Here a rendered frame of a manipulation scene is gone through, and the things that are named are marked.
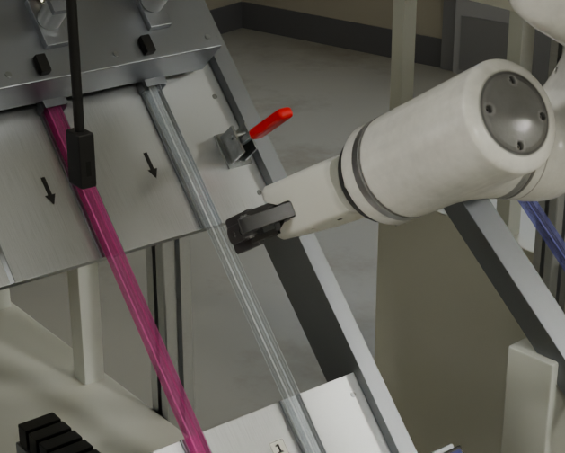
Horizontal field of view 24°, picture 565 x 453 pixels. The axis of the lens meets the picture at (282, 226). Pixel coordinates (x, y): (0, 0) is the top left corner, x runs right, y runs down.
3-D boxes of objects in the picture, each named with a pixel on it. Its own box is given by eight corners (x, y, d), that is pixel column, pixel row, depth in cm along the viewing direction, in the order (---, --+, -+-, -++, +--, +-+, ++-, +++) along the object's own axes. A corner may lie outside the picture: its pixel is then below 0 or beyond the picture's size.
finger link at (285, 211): (334, 187, 107) (302, 203, 112) (256, 210, 103) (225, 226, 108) (339, 200, 107) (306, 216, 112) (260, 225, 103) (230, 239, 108)
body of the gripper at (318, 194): (419, 114, 106) (342, 154, 115) (321, 140, 100) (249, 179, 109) (450, 202, 105) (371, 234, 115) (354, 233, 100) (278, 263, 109)
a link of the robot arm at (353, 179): (428, 102, 104) (406, 114, 106) (343, 124, 99) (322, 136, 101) (464, 202, 103) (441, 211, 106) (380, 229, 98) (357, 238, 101)
